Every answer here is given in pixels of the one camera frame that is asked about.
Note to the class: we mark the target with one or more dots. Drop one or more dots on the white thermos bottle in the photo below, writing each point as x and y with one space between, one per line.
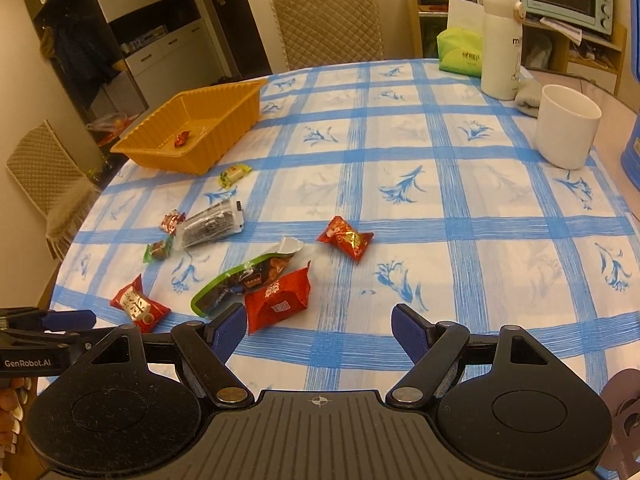
500 50

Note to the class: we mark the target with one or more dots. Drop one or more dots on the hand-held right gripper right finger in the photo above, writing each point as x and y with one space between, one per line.
406 332

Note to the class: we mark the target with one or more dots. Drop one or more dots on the small red white candy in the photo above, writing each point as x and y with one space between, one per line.
172 221

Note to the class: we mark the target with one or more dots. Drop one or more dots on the brown chair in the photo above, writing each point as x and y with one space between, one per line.
622 425

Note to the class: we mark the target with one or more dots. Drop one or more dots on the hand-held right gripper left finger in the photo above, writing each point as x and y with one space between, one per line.
231 330

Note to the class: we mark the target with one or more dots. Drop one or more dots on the green tissue pack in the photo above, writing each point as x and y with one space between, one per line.
457 55

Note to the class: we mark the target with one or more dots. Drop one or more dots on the long green snack packet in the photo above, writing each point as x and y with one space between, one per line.
250 277

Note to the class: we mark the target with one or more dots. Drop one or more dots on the beige quilted chair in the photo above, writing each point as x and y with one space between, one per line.
327 25
47 180

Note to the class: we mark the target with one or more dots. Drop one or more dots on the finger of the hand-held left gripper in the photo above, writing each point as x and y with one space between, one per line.
70 318
65 336

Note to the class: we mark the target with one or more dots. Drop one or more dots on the white mug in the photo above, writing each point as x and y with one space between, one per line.
565 130

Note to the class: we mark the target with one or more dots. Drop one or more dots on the person's left hand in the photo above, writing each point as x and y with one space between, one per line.
11 402

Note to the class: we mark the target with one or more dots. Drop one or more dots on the dark hanging jacket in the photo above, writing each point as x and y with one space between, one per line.
80 52

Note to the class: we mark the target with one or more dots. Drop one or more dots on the blue plastic kettle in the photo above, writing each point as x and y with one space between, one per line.
632 155

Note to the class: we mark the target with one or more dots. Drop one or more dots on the dark silver snack packet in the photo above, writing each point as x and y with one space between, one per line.
210 222

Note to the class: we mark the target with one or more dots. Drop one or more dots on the yellow green candy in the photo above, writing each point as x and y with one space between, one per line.
233 175

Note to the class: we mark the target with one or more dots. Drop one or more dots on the wooden shelf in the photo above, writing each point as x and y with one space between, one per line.
595 55

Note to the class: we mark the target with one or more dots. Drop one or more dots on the clear plastic bag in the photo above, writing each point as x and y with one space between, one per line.
111 129

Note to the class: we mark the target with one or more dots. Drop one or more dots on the red candy with white label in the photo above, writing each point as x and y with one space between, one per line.
136 304

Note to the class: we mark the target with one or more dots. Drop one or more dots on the dark door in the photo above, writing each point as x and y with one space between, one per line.
235 15

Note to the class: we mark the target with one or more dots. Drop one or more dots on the red candy with gold print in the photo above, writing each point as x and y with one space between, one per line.
345 237

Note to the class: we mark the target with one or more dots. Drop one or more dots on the orange plastic tray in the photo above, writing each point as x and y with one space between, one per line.
220 110

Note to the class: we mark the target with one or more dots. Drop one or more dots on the white and dark cabinet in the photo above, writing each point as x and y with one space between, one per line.
150 45

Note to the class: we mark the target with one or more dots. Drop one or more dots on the red square snack packet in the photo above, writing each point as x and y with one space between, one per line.
277 302

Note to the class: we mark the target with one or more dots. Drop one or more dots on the small green candy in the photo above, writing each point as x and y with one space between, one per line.
157 250

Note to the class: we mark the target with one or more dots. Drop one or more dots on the blue checked tablecloth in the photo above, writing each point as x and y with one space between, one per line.
450 260

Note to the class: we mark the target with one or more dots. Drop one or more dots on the grey folded cloth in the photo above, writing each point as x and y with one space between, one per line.
529 97

